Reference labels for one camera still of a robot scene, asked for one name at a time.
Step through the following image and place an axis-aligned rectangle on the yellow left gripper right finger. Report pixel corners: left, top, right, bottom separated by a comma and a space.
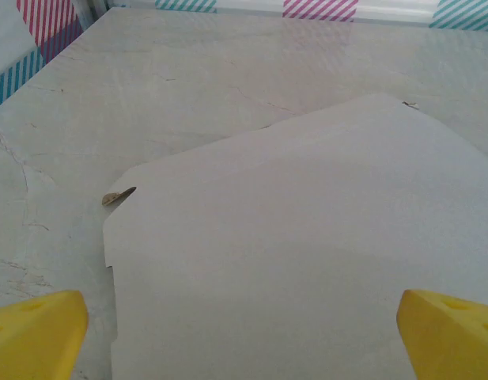
396, 289, 488, 380

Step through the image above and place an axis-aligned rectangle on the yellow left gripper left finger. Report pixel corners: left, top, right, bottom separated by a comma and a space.
0, 290, 89, 380

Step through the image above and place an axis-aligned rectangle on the white paper box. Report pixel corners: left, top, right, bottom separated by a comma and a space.
102, 93, 488, 380

